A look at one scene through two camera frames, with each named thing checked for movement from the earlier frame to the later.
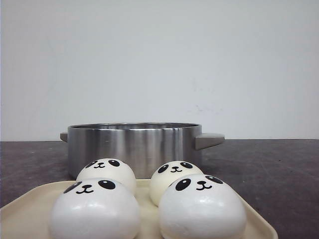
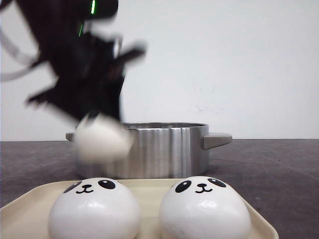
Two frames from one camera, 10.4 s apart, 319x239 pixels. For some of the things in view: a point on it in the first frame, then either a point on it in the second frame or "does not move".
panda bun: [110, 169] → [102, 141]
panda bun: [202, 206] does not move
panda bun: [95, 208] does not move
